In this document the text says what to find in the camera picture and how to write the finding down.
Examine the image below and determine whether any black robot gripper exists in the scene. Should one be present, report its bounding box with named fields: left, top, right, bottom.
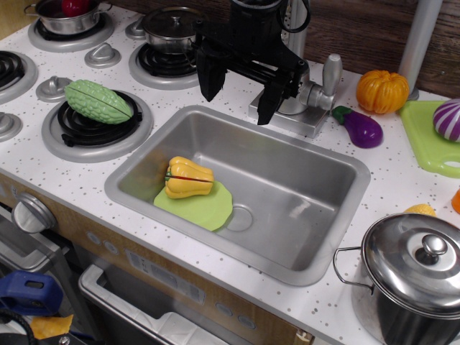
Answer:
left=193, top=1, right=309, bottom=125

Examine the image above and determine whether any silver toy faucet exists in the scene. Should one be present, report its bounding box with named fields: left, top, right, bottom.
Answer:
left=270, top=54, right=343, bottom=139

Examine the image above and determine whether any small steel pot glass lid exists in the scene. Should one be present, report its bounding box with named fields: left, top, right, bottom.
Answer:
left=141, top=6, right=204, bottom=54

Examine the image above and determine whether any back right stove burner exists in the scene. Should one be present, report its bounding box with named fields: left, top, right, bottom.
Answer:
left=129, top=43, right=199, bottom=91

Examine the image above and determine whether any stove burner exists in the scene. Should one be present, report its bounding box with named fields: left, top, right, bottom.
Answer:
left=42, top=91, right=153, bottom=163
left=129, top=43, right=199, bottom=91
left=1, top=50, right=38, bottom=104
left=27, top=14, right=114, bottom=53

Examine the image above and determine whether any yellow toy bell pepper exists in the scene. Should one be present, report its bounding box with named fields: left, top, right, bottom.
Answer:
left=165, top=156, right=214, bottom=199

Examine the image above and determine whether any grey stove knob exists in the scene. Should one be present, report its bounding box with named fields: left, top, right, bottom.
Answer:
left=36, top=75, right=72, bottom=103
left=84, top=42, right=121, bottom=69
left=0, top=112, right=22, bottom=142
left=125, top=16, right=145, bottom=40

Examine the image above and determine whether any purple toy eggplant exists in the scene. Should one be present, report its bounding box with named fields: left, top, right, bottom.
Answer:
left=331, top=106, right=384, bottom=149

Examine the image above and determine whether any light green toy plate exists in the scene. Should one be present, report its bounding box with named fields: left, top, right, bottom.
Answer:
left=153, top=181, right=233, bottom=231

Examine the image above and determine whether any orange toy pumpkin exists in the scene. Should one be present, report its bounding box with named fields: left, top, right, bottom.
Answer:
left=356, top=70, right=410, bottom=114

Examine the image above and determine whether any stainless steel sink basin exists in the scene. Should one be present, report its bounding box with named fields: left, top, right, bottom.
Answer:
left=105, top=106, right=370, bottom=286

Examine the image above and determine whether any green toy bitter melon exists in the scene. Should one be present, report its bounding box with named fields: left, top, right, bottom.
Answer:
left=64, top=80, right=133, bottom=124

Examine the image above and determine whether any front right stove burner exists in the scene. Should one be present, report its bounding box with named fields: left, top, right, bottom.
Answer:
left=42, top=91, right=153, bottom=163

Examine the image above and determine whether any red toy tomato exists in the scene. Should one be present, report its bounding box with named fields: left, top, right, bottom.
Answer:
left=61, top=0, right=90, bottom=17

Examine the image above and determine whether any grey metal pole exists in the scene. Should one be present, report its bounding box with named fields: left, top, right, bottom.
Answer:
left=398, top=0, right=443, bottom=101

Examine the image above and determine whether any green cutting board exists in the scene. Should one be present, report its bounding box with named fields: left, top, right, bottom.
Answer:
left=398, top=101, right=459, bottom=178

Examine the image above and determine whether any steel pan back left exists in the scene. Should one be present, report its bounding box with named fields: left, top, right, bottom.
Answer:
left=24, top=1, right=113, bottom=35

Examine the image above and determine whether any back left stove burner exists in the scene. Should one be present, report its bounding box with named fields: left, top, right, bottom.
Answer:
left=27, top=14, right=114, bottom=53

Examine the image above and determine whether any purple striped toy onion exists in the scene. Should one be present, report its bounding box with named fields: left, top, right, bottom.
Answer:
left=433, top=98, right=459, bottom=142

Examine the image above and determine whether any yellow toy corn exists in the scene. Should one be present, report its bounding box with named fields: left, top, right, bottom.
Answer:
left=404, top=203, right=437, bottom=217

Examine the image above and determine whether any orange toy piece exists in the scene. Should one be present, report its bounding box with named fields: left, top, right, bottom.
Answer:
left=451, top=189, right=460, bottom=213

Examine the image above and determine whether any silver oven dial knob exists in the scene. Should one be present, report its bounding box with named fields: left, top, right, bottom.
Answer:
left=11, top=193, right=57, bottom=234

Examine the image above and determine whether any large steel pot with lid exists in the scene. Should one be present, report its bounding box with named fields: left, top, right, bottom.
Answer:
left=349, top=213, right=459, bottom=344

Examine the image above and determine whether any blue clamp tool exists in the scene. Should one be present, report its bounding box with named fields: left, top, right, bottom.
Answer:
left=1, top=270, right=63, bottom=316

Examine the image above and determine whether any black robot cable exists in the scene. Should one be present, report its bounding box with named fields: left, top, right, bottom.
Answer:
left=282, top=0, right=311, bottom=35

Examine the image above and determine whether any grey vertical faucet post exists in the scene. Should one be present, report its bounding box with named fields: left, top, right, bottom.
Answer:
left=285, top=0, right=308, bottom=58

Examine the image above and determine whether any silver oven door handle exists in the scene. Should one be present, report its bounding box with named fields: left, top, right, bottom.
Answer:
left=78, top=264, right=206, bottom=344

